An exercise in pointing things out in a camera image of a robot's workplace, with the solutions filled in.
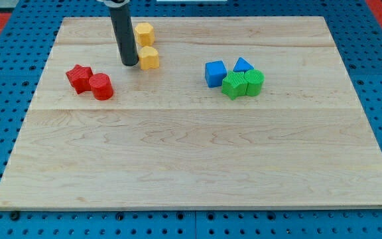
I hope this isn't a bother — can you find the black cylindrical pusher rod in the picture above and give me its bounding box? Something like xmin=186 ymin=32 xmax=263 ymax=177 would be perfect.
xmin=108 ymin=0 xmax=139 ymax=66

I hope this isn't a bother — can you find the yellow hexagon block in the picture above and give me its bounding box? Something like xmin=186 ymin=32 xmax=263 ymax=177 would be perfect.
xmin=135 ymin=22 xmax=155 ymax=46

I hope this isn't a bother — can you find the yellow heart block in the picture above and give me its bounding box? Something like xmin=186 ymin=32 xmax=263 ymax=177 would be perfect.
xmin=139 ymin=46 xmax=160 ymax=70

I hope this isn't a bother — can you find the red cylinder block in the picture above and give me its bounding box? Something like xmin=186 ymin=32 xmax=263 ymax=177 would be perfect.
xmin=89 ymin=73 xmax=113 ymax=100

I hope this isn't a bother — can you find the red star block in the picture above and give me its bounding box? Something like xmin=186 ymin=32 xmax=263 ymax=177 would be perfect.
xmin=66 ymin=64 xmax=93 ymax=94

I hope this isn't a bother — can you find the blue cube block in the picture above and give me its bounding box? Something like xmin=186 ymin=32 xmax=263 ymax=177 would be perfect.
xmin=205 ymin=60 xmax=227 ymax=88

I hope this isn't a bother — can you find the wooden board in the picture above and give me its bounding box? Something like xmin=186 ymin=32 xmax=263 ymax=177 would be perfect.
xmin=0 ymin=17 xmax=382 ymax=211

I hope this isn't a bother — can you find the green star block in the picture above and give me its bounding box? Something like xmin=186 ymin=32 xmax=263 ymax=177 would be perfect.
xmin=222 ymin=71 xmax=248 ymax=100

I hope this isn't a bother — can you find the blue triangle block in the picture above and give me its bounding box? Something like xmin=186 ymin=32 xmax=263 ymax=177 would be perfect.
xmin=233 ymin=57 xmax=254 ymax=72

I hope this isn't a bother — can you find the green cylinder block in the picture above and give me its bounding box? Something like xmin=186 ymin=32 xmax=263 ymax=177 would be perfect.
xmin=244 ymin=69 xmax=265 ymax=96

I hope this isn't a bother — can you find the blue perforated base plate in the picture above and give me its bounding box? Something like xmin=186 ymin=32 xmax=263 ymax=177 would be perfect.
xmin=0 ymin=0 xmax=382 ymax=238

